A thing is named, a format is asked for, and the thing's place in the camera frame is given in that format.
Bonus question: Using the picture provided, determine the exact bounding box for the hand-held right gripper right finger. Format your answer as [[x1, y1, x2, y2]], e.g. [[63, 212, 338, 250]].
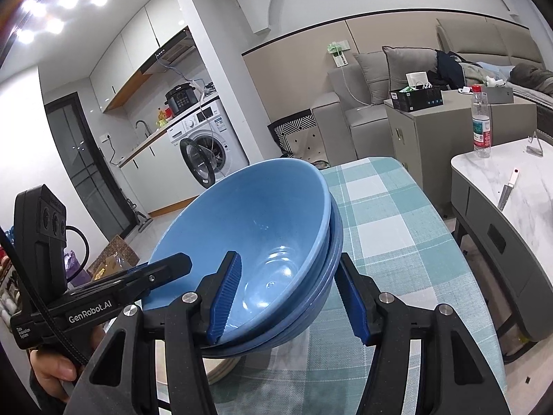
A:
[[336, 253, 510, 415]]

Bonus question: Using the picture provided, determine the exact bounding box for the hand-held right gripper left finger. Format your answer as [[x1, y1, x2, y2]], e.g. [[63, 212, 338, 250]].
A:
[[65, 251, 243, 415]]

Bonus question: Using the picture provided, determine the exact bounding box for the blue bowl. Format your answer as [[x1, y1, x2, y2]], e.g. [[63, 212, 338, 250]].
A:
[[142, 158, 333, 347], [203, 225, 345, 359], [207, 201, 344, 353]]

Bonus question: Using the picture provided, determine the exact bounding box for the cream plate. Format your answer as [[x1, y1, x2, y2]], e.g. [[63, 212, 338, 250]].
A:
[[203, 354, 243, 385]]

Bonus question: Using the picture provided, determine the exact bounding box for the person's left hand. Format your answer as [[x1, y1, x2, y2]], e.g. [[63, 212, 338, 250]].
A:
[[28, 326, 108, 403]]

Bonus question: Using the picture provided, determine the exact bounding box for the purple bag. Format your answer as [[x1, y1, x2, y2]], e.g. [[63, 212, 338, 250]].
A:
[[64, 248, 83, 286]]

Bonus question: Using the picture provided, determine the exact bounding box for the brown patterned mat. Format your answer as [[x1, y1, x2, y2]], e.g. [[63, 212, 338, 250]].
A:
[[104, 236, 140, 264]]

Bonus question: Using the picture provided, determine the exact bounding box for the shoe rack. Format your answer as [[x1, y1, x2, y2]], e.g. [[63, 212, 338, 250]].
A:
[[0, 242, 27, 325]]

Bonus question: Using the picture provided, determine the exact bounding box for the grey floor mop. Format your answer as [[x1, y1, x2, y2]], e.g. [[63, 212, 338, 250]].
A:
[[127, 196, 154, 230]]

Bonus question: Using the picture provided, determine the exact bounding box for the teal checked tablecloth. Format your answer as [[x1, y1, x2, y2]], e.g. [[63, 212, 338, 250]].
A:
[[207, 156, 506, 415]]

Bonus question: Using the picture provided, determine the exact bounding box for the white kitchen base cabinet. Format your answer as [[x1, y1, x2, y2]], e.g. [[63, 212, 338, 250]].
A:
[[119, 136, 191, 217]]

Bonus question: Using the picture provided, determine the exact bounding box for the white washing machine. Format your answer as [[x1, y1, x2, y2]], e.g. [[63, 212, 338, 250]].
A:
[[166, 99, 250, 191]]

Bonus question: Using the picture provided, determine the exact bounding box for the black pressure cooker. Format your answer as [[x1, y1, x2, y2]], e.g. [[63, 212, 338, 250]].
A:
[[165, 83, 199, 117]]

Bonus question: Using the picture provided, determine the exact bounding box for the grey nightstand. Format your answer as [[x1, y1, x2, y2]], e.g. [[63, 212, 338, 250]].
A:
[[384, 93, 538, 217]]

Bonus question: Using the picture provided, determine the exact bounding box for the grey sofa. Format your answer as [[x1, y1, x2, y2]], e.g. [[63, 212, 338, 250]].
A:
[[312, 52, 390, 160]]

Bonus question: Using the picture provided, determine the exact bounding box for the white marble coffee table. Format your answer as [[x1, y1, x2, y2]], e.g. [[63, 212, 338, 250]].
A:
[[450, 134, 553, 342]]

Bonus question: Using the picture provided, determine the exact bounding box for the black box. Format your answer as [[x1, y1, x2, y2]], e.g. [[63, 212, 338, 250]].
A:
[[390, 86, 444, 112]]

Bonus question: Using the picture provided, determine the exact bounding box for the clear water bottle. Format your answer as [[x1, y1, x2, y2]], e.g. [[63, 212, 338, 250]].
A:
[[471, 85, 492, 158]]

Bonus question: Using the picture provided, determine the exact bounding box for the range hood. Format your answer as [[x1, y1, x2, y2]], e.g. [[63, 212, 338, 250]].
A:
[[140, 28, 195, 74]]

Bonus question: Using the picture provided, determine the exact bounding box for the grey cushion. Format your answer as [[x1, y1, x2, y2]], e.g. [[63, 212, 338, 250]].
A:
[[382, 45, 439, 91], [353, 51, 390, 105]]

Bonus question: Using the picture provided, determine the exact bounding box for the metal phone stand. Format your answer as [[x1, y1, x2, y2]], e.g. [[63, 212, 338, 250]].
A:
[[526, 131, 546, 156]]

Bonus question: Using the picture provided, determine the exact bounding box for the dark blue garment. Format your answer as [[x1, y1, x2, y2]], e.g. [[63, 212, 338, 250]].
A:
[[432, 50, 467, 91]]

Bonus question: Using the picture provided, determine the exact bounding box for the grey tissue box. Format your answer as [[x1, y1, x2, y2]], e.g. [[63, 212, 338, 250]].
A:
[[479, 84, 515, 105]]

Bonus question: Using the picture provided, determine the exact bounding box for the cluster of ceiling spotlights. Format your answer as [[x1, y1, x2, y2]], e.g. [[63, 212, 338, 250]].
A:
[[17, 0, 109, 44]]

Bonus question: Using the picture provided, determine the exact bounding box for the beige padded bed headboard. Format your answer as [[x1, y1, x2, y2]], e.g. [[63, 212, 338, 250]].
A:
[[436, 19, 545, 67]]

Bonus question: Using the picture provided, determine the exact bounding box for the black cable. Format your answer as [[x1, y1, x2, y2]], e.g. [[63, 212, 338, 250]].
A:
[[0, 225, 92, 364]]

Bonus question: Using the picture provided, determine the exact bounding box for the small white handled knife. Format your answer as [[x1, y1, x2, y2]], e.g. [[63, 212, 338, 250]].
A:
[[497, 168, 519, 210]]

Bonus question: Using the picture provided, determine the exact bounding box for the white charging cable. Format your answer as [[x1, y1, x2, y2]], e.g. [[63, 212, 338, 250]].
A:
[[339, 65, 372, 107]]

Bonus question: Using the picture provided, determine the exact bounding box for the white kitchen wall cabinet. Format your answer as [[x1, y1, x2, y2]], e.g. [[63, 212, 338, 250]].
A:
[[88, 0, 188, 115]]

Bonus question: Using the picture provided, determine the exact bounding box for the green wall plug adapter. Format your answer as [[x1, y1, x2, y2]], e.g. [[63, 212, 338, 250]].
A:
[[326, 40, 352, 66]]

